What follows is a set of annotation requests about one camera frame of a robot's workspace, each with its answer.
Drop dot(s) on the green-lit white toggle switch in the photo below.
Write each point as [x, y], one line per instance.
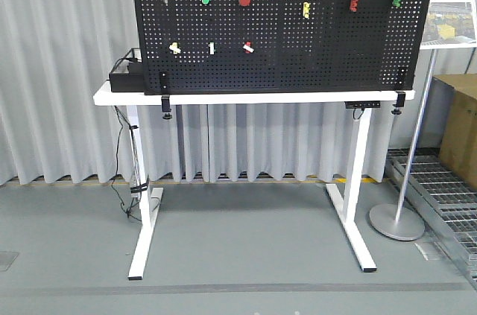
[211, 48]

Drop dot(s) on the metal floor grating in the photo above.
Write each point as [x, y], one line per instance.
[448, 206]

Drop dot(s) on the framed sign poster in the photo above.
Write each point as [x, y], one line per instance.
[450, 24]

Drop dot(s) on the white height-adjustable table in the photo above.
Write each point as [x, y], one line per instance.
[344, 203]

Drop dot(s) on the grey curtain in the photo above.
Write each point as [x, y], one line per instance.
[55, 54]

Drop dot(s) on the red toggle switch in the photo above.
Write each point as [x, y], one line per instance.
[248, 48]

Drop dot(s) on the black desk control panel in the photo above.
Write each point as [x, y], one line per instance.
[362, 104]

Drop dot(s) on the right black table clamp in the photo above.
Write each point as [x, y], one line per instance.
[400, 101]

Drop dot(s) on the yellow toggle switch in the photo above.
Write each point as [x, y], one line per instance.
[174, 47]

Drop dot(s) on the black perforated pegboard panel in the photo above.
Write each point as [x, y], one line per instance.
[335, 50]

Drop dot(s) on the left black table clamp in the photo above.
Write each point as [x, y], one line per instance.
[165, 96]

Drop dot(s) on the red rotary handle switch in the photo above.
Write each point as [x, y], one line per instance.
[354, 5]

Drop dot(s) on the black electronics box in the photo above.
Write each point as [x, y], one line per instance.
[127, 74]

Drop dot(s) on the yellow rotary handle switch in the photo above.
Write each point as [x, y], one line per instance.
[306, 10]

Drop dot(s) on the black table clamp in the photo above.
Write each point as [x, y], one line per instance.
[165, 96]
[400, 101]

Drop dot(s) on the brown cardboard box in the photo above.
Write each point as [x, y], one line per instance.
[458, 147]

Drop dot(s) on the silver sign stand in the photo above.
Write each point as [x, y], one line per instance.
[396, 221]

